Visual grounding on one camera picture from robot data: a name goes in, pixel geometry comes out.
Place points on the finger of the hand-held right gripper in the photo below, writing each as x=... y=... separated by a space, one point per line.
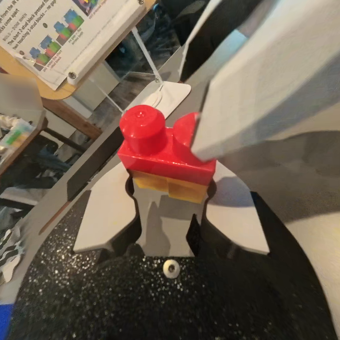
x=186 y=45
x=265 y=79

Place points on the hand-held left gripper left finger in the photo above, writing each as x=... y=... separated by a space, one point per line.
x=106 y=212

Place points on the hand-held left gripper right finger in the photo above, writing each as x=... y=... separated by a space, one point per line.
x=233 y=225

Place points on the yellow one-stud block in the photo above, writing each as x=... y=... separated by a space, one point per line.
x=186 y=191
x=148 y=180

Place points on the red two-stud block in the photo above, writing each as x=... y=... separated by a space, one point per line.
x=148 y=159

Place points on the acrylic sign stand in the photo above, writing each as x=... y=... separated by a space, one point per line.
x=172 y=95

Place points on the wooden desk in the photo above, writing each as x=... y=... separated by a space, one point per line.
x=50 y=93

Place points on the printed instruction sheet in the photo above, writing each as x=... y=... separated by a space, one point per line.
x=53 y=31

